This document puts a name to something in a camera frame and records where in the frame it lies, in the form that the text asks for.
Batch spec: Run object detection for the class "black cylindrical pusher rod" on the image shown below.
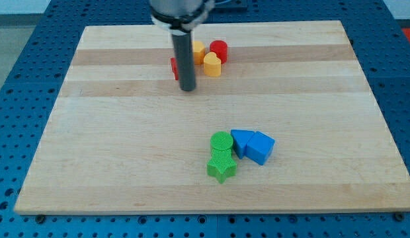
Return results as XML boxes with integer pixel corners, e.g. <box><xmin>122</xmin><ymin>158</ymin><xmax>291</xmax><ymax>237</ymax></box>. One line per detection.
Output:
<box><xmin>171</xmin><ymin>30</ymin><xmax>196</xmax><ymax>91</ymax></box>

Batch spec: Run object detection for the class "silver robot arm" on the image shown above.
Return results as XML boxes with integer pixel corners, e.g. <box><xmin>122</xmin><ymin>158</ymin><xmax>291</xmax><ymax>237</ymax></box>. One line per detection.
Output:
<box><xmin>149</xmin><ymin>0</ymin><xmax>215</xmax><ymax>91</ymax></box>

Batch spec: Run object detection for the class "blue triangle block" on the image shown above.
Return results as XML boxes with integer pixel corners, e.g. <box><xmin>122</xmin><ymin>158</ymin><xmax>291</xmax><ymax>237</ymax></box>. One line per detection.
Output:
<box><xmin>230</xmin><ymin>129</ymin><xmax>254</xmax><ymax>159</ymax></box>

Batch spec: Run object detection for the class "yellow pentagon block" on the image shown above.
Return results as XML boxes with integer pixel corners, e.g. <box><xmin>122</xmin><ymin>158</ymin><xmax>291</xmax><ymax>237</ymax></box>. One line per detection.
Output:
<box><xmin>192</xmin><ymin>41</ymin><xmax>206</xmax><ymax>65</ymax></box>

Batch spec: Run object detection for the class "red block behind rod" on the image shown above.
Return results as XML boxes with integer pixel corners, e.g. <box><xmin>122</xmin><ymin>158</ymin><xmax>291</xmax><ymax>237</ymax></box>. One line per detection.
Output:
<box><xmin>170</xmin><ymin>58</ymin><xmax>179</xmax><ymax>81</ymax></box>

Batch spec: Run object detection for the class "red cylinder block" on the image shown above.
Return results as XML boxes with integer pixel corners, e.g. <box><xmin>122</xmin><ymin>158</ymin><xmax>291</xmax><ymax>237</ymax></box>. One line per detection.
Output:
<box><xmin>210</xmin><ymin>40</ymin><xmax>228</xmax><ymax>64</ymax></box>

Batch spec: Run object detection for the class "yellow heart block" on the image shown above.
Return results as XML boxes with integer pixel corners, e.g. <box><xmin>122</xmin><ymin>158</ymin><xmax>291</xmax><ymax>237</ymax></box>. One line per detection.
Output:
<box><xmin>203</xmin><ymin>52</ymin><xmax>222</xmax><ymax>77</ymax></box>

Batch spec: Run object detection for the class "green cylinder block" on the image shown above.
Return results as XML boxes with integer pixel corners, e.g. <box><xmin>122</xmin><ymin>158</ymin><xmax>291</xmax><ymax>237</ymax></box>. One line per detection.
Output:
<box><xmin>210</xmin><ymin>131</ymin><xmax>233</xmax><ymax>151</ymax></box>

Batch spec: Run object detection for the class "wooden board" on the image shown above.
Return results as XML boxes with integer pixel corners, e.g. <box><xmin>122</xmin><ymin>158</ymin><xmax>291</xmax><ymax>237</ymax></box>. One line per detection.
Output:
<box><xmin>15</xmin><ymin>20</ymin><xmax>410</xmax><ymax>215</ymax></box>

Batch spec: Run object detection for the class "green star block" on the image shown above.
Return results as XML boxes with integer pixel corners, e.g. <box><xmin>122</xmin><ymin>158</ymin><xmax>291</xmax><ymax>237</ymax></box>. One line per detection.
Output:
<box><xmin>206</xmin><ymin>149</ymin><xmax>237</xmax><ymax>184</ymax></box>

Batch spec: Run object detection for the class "blue cube block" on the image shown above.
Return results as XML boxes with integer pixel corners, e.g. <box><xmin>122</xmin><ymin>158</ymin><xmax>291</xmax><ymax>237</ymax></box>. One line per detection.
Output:
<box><xmin>245</xmin><ymin>132</ymin><xmax>276</xmax><ymax>165</ymax></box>

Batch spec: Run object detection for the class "blue perforated table frame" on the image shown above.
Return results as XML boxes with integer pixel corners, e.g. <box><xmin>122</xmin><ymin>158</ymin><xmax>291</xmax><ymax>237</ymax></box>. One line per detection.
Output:
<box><xmin>0</xmin><ymin>0</ymin><xmax>410</xmax><ymax>237</ymax></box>

